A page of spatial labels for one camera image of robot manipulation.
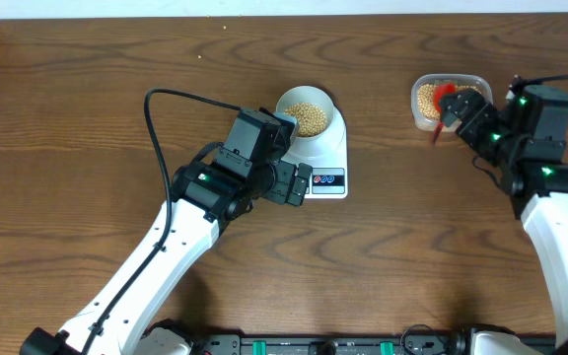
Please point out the red plastic scoop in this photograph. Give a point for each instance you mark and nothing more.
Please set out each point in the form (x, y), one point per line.
(440, 91)

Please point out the white digital kitchen scale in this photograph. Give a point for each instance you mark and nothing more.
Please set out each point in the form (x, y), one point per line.
(327, 155)

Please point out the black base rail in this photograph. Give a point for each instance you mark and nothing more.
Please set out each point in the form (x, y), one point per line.
(166, 342)

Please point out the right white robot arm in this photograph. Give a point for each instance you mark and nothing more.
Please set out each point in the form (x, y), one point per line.
(526, 140)

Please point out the soybeans in bowl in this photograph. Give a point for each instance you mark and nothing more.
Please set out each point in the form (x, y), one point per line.
(311, 118)

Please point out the soybeans in container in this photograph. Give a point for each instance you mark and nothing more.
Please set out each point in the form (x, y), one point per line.
(424, 98)

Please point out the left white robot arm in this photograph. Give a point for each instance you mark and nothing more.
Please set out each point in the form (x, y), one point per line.
(217, 187)

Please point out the grey round bowl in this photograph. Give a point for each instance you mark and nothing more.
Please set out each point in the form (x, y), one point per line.
(307, 94)

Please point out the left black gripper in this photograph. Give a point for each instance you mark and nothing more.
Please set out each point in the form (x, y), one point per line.
(283, 174)

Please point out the clear plastic container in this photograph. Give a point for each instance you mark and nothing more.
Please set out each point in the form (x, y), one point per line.
(426, 124)

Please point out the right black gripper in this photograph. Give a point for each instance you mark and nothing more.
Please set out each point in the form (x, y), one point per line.
(468, 100)

